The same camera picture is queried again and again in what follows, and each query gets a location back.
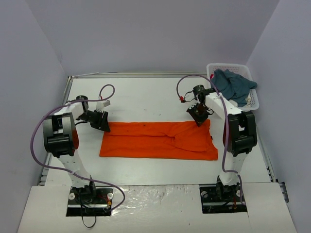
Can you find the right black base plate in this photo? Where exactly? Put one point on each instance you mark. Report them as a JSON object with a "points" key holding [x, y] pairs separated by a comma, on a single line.
{"points": [[217, 200]]}

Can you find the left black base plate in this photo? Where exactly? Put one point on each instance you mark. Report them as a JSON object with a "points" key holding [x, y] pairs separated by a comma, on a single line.
{"points": [[81, 202]]}

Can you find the teal t shirt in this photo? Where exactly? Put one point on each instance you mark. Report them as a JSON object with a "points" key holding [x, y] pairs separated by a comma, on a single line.
{"points": [[233, 86]]}

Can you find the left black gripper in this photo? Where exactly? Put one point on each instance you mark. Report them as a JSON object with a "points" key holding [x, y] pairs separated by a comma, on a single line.
{"points": [[99, 119]]}

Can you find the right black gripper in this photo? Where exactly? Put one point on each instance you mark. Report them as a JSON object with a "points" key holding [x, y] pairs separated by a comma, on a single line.
{"points": [[198, 113]]}

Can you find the orange t shirt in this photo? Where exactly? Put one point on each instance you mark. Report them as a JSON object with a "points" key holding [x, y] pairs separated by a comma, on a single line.
{"points": [[159, 140]]}

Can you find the white plastic basket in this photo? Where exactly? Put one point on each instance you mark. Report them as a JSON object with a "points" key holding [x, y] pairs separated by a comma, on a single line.
{"points": [[252, 99]]}

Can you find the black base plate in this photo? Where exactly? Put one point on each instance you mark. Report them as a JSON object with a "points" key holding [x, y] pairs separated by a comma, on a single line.
{"points": [[81, 202], [217, 200]]}

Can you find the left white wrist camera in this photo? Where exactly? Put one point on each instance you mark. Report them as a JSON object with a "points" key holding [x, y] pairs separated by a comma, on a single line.
{"points": [[100, 106]]}

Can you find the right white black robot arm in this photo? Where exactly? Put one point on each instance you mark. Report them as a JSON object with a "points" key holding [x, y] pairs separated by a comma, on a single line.
{"points": [[239, 136]]}

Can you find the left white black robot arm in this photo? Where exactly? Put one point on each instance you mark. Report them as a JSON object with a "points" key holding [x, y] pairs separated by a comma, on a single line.
{"points": [[62, 141]]}

